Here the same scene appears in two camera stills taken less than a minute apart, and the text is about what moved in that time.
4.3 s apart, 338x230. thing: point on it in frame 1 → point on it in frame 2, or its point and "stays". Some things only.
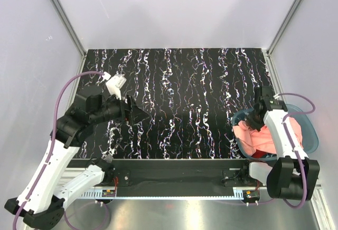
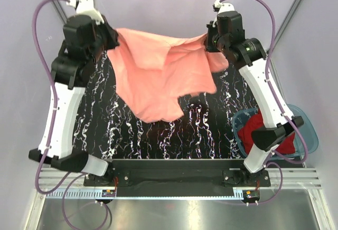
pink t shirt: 250,140 → 154,72
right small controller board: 251,195 stays
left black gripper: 129,113 → 112,33
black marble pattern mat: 193,95 stays
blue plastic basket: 307,125 stays
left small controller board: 109,193 stays
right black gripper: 252,124 → 210,48
